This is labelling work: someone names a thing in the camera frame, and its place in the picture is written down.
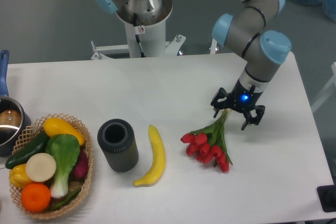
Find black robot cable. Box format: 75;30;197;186
132;13;146;58

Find white frame at right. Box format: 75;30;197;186
310;62;335;113

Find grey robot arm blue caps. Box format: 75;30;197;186
94;0;291;125

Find dark grey ribbed vase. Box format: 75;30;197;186
97;119;139;173

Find yellow banana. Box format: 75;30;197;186
133;124;166;187

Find green chili pepper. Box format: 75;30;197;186
48;187;81;211

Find green bok choy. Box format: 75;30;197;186
46;134;80;198

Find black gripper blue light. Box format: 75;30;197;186
211;80;265;131

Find orange fruit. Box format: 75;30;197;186
20;183;51;212

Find dark green cucumber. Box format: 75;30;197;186
5;130;50;169

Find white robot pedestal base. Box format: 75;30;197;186
91;0;186;60

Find black device at table edge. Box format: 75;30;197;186
317;185;335;212

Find yellow squash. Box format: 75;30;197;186
43;117;85;146

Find red tulip bouquet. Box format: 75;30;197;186
181;109;233;173

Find woven wicker basket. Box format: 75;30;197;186
9;113;93;220

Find yellow bell pepper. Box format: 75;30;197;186
9;164;33;189

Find purple sweet potato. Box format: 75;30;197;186
72;149;89;179

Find blue handled saucepan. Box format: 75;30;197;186
1;50;31;157

